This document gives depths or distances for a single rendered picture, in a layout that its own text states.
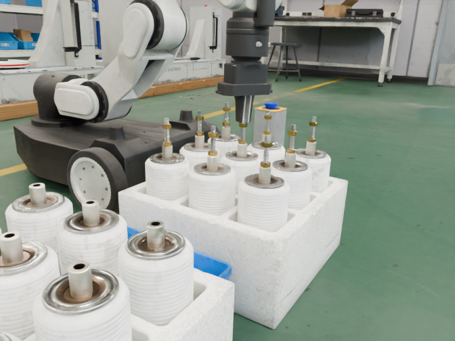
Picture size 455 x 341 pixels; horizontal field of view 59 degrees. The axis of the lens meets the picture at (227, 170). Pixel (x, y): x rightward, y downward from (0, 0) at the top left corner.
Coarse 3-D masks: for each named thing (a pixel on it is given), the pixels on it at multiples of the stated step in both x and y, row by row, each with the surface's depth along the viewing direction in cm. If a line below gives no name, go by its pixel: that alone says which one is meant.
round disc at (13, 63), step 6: (0, 60) 255; (6, 60) 257; (12, 60) 264; (18, 60) 266; (24, 60) 268; (0, 66) 246; (6, 66) 248; (12, 66) 250; (18, 66) 253; (24, 66) 257
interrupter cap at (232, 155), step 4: (228, 152) 92; (232, 152) 92; (236, 152) 92; (248, 152) 92; (252, 152) 92; (228, 156) 88; (232, 156) 89; (236, 156) 90; (248, 156) 90; (252, 156) 89; (256, 156) 90; (236, 160) 87; (240, 160) 87; (244, 160) 87; (248, 160) 87; (252, 160) 87
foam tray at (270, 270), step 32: (128, 192) 86; (128, 224) 87; (192, 224) 77; (224, 224) 73; (288, 224) 74; (320, 224) 85; (224, 256) 75; (256, 256) 71; (288, 256) 72; (320, 256) 90; (256, 288) 73; (288, 288) 75; (256, 320) 75
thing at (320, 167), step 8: (304, 160) 90; (312, 160) 90; (320, 160) 90; (328, 160) 92; (312, 168) 90; (320, 168) 90; (328, 168) 92; (312, 176) 91; (320, 176) 91; (328, 176) 94; (312, 184) 91; (320, 184) 92; (320, 192) 93
